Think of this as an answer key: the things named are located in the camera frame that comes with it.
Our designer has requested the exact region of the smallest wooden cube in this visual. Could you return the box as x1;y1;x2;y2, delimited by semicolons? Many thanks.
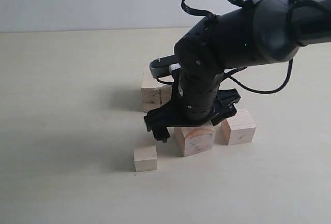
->
134;145;157;172

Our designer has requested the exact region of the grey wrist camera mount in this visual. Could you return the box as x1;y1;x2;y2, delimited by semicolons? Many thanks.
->
149;55;178;79

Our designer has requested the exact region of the second largest wooden cube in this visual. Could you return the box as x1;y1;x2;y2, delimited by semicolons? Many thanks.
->
174;124;216;157

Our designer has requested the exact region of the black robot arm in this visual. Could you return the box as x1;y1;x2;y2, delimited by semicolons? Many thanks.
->
144;0;330;142

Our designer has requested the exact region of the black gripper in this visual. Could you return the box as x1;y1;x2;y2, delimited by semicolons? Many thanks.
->
144;68;240;143

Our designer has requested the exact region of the medium striped wooden cube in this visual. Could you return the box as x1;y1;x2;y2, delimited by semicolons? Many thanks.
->
220;109;257;145

